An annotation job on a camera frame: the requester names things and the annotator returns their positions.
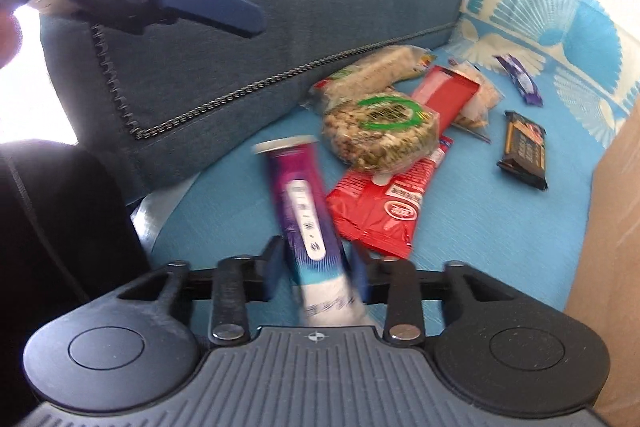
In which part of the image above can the purple snack tube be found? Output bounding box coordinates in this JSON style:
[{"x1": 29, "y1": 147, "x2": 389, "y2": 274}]
[{"x1": 254, "y1": 135, "x2": 378, "y2": 327}]

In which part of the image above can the round puffed grain cake pack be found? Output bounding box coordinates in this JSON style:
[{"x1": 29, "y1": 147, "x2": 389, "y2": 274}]
[{"x1": 322, "y1": 90, "x2": 439, "y2": 174}]

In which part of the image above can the person left hand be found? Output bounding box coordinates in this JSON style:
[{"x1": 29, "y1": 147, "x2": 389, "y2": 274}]
[{"x1": 0, "y1": 10, "x2": 23, "y2": 68}]

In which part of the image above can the red snack packet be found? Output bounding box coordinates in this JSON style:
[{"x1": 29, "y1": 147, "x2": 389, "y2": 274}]
[{"x1": 326, "y1": 135, "x2": 454, "y2": 259}]

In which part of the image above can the blue sofa armrest cushion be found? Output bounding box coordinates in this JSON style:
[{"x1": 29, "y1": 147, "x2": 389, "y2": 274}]
[{"x1": 40, "y1": 0, "x2": 461, "y2": 202}]

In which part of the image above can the beige rice bar pack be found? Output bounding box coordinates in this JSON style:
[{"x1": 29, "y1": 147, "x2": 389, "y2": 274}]
[{"x1": 303, "y1": 46, "x2": 436, "y2": 113}]

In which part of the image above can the dark chocolate bar pack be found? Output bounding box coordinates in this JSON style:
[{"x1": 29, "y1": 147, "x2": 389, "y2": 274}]
[{"x1": 497, "y1": 110, "x2": 548, "y2": 191}]

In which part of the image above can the clear cracker packet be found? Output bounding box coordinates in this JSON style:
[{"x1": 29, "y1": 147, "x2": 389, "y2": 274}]
[{"x1": 451, "y1": 62, "x2": 503, "y2": 143}]

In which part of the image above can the long red wrapper bar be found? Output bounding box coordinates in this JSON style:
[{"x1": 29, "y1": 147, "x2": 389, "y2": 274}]
[{"x1": 411, "y1": 66, "x2": 480, "y2": 134}]

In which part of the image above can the cardboard box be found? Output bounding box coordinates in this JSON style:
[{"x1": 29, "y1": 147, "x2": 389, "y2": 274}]
[{"x1": 565, "y1": 107, "x2": 640, "y2": 426}]

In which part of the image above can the purple candy bar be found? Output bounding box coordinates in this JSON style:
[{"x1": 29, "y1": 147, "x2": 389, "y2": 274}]
[{"x1": 495, "y1": 54, "x2": 544, "y2": 107}]

